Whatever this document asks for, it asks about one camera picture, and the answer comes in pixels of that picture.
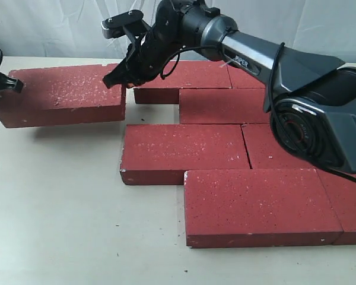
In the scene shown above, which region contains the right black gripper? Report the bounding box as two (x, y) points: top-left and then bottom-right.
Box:
(103, 25), (182, 88)

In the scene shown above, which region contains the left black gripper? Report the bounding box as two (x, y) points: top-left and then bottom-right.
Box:
(0, 72), (24, 93)

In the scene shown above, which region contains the red brick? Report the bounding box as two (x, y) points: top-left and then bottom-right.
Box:
(227, 65), (265, 89)
(119, 124), (250, 185)
(179, 88), (269, 124)
(133, 61), (231, 105)
(317, 170), (356, 245)
(0, 64), (126, 128)
(241, 123), (314, 169)
(184, 169), (343, 248)

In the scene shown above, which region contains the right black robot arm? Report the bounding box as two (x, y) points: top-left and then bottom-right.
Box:
(101, 1), (356, 174)

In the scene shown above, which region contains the white backdrop cloth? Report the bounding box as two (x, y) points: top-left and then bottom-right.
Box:
(0, 1), (356, 62)

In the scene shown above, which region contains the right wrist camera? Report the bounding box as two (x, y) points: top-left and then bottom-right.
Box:
(101, 9), (151, 39)

